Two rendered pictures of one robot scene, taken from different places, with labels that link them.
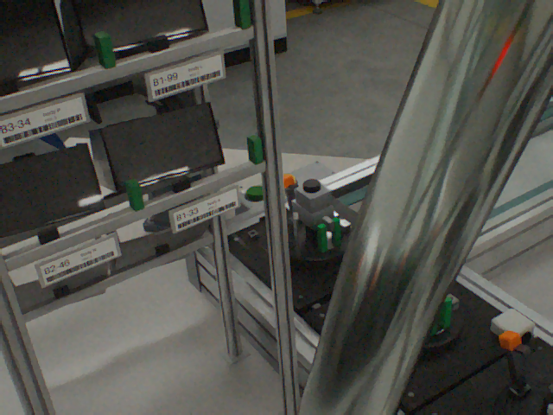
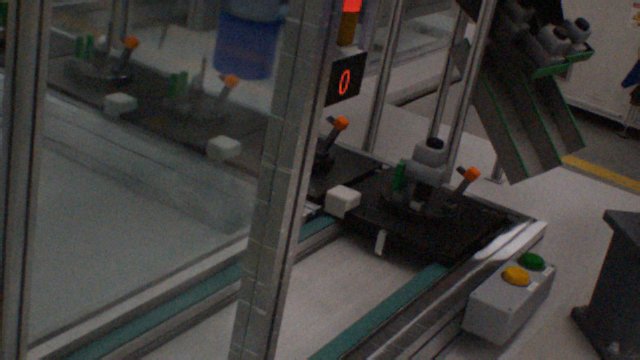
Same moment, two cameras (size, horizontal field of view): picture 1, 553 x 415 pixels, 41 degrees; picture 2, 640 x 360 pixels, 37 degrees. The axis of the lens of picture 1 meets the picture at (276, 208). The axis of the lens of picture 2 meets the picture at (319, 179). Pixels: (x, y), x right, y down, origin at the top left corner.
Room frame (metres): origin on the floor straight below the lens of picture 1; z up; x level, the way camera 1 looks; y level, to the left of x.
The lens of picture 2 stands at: (2.23, -1.00, 1.63)
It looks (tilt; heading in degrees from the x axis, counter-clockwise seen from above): 23 degrees down; 148
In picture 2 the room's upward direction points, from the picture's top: 11 degrees clockwise
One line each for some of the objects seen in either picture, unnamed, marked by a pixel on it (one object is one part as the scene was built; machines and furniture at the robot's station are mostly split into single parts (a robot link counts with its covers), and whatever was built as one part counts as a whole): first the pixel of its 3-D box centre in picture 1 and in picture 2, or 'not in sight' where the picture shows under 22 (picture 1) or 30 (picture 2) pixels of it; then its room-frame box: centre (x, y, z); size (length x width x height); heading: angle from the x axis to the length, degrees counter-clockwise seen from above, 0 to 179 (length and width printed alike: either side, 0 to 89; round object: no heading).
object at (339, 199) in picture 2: not in sight; (341, 202); (1.00, -0.20, 0.97); 0.05 x 0.05 x 0.04; 31
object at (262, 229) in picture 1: (314, 248); (417, 212); (1.03, -0.06, 0.96); 0.24 x 0.24 x 0.02; 31
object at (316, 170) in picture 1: (286, 195); (510, 295); (1.26, -0.02, 0.93); 0.21 x 0.07 x 0.06; 121
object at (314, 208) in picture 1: (315, 203); (425, 157); (1.02, -0.07, 1.06); 0.08 x 0.04 x 0.07; 31
